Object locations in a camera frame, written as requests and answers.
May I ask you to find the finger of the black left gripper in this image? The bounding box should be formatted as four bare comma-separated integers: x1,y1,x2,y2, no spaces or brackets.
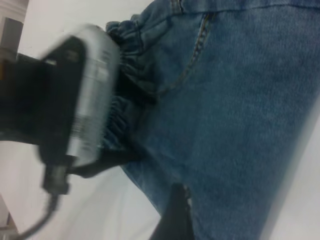
71,146,141,179
114,74,159,105

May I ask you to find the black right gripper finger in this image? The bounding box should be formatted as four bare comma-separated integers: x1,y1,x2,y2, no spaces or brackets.
149,182,196,240

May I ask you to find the blue denim jeans cartoon print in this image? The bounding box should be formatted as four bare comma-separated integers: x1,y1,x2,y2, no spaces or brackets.
103,0,320,240

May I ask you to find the grey metal box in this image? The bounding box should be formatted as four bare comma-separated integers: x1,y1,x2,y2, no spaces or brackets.
0,16,25,51

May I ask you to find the black left camera cable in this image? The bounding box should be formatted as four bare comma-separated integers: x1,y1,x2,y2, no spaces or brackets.
14,163,72,236

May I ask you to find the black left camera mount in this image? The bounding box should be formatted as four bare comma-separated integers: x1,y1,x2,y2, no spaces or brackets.
37,36,87,166

